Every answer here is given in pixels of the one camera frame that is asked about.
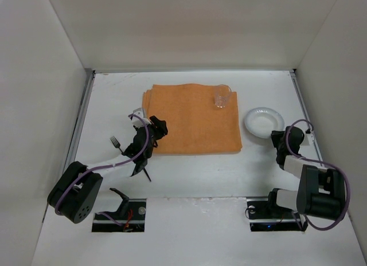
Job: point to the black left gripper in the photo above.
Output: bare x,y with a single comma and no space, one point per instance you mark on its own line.
155,131

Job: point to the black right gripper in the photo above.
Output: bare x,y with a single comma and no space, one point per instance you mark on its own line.
280,141

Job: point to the orange cloth placemat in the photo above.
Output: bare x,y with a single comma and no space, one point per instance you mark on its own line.
195,124

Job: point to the white bowl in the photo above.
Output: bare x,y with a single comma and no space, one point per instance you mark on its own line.
261,121

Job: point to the black plastic knife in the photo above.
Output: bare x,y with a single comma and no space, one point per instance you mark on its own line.
147,175

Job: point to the clear plastic cup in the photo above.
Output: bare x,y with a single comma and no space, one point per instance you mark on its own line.
222,94

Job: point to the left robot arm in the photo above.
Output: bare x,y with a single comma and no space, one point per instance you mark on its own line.
75,193

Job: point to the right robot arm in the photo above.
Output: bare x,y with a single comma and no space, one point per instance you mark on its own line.
321,191

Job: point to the black plastic fork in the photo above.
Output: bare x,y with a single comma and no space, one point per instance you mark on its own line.
116,143

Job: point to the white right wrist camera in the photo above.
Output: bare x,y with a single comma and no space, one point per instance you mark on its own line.
308,139

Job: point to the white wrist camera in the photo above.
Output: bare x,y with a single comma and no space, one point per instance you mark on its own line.
140,115
308,139

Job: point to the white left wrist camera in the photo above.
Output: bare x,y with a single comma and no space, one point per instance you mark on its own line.
140,115

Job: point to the right aluminium frame rail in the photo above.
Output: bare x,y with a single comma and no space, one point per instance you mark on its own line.
304,109

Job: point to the aluminium frame rail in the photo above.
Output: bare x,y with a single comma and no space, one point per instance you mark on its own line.
80,118
304,109

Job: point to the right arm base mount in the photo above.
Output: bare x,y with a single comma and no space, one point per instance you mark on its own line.
263,216

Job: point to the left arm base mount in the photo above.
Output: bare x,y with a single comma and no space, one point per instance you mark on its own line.
130,218

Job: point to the left aluminium frame rail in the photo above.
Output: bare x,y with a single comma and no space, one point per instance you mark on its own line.
80,118

